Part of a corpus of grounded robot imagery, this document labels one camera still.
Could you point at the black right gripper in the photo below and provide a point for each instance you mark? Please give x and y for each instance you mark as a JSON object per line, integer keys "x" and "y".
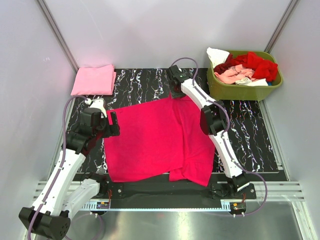
{"x": 174, "y": 95}

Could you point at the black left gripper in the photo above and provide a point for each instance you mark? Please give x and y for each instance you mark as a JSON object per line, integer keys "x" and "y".
{"x": 113, "y": 130}

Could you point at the magenta t shirt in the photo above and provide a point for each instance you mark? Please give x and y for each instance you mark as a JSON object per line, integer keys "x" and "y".
{"x": 157, "y": 137}

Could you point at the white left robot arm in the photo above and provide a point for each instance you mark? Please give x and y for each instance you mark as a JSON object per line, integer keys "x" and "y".
{"x": 51, "y": 213}

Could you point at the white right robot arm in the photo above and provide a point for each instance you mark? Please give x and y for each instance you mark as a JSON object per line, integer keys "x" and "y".
{"x": 215, "y": 123}

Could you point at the olive green plastic basket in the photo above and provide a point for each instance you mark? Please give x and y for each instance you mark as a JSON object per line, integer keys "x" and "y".
{"x": 245, "y": 89}

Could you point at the folded pink t shirt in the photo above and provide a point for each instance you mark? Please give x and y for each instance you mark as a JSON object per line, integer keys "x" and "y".
{"x": 94, "y": 81}

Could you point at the white cloth in basket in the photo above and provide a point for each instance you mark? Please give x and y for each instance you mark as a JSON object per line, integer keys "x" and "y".
{"x": 217, "y": 56}

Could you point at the peach garment in basket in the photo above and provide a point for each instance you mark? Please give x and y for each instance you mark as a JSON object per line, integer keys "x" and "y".
{"x": 235, "y": 73}

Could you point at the dark red garment in basket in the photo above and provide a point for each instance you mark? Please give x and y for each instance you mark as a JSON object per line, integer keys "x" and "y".
{"x": 221, "y": 68}

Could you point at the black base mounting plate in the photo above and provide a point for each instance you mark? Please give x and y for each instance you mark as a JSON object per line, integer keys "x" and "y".
{"x": 158, "y": 193}

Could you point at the black marbled table mat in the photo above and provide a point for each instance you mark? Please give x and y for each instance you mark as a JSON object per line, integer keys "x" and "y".
{"x": 248, "y": 133}

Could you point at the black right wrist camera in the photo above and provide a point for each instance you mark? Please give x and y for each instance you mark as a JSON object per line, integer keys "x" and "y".
{"x": 176, "y": 72}

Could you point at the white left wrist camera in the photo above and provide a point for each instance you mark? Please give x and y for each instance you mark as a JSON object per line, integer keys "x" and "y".
{"x": 98, "y": 103}

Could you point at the left aluminium corner post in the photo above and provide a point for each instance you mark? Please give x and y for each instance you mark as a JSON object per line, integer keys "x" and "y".
{"x": 57, "y": 33}

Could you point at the aluminium corner post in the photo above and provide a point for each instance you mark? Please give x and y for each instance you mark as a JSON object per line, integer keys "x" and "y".
{"x": 281, "y": 25}
{"x": 57, "y": 33}

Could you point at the right aluminium corner post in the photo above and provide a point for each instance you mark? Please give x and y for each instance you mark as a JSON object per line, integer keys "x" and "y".
{"x": 281, "y": 25}

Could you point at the aluminium frame rail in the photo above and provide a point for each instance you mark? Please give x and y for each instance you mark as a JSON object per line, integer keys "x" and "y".
{"x": 276, "y": 190}

